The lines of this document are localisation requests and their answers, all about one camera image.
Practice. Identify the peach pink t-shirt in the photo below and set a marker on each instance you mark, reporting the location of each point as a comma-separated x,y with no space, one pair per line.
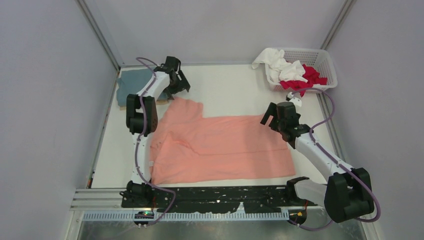
189,148

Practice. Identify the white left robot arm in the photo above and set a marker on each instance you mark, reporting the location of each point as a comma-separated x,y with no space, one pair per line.
142,120

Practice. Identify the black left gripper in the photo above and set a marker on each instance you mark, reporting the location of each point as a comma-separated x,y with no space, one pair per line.
182,85

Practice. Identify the white crumpled t-shirt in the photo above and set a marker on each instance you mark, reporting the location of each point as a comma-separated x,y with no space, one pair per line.
279,68

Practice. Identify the tan folded t-shirt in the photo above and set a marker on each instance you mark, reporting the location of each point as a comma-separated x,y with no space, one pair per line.
162,102

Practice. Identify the white plastic laundry basket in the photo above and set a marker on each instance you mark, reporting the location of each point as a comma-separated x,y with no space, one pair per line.
318,59

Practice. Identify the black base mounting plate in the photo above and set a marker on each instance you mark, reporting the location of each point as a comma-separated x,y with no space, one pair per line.
212,199

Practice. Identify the aluminium frame rail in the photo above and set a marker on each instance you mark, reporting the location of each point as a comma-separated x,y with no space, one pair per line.
86,11

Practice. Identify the slotted cable duct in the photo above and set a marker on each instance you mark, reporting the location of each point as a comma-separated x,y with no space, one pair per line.
148,215

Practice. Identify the blue folded t-shirt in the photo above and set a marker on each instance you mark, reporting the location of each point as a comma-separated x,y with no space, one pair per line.
131,82

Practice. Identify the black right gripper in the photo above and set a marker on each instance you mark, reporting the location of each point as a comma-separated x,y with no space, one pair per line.
272,110

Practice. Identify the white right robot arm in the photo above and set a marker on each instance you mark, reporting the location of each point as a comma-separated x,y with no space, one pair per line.
347,193

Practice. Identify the red t-shirt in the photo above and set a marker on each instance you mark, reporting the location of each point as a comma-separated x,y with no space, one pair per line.
311,78

